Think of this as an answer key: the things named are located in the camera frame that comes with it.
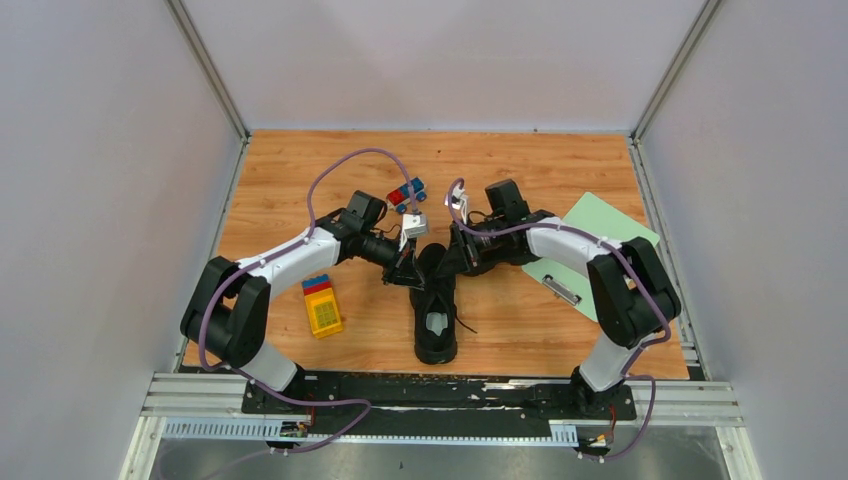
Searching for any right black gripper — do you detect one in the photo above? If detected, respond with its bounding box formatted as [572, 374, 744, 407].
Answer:
[436, 217, 507, 278]

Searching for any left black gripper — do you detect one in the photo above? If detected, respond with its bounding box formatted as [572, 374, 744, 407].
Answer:
[360, 229, 427, 292]

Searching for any black sneaker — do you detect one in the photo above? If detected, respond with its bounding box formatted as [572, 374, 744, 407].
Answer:
[409, 243, 458, 365]
[463, 210, 554, 276]

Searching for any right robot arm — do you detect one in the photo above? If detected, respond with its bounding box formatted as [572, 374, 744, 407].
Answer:
[440, 178, 682, 418]

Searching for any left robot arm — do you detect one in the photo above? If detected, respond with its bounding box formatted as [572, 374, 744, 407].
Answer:
[180, 191, 428, 413]

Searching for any toy brick car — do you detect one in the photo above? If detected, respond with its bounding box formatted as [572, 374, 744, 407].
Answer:
[385, 177, 428, 214]

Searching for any yellow toy block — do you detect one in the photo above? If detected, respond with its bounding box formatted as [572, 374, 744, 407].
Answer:
[301, 274, 344, 339]

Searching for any green clipboard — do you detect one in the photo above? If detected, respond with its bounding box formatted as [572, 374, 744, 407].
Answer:
[521, 192, 662, 324]

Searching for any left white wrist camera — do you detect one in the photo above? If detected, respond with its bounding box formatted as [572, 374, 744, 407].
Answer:
[399, 213, 429, 251]

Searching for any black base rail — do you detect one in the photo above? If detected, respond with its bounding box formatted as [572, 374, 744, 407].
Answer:
[241, 371, 637, 435]

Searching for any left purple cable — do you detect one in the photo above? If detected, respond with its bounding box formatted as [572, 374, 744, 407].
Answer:
[197, 147, 420, 407]

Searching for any purple cable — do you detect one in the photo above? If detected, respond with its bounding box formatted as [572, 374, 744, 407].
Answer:
[446, 177, 674, 399]
[197, 147, 420, 407]

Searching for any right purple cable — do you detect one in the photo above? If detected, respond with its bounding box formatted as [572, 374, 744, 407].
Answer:
[446, 177, 674, 399]

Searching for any white cable duct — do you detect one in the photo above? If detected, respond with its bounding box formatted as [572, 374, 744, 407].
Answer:
[162, 417, 579, 447]

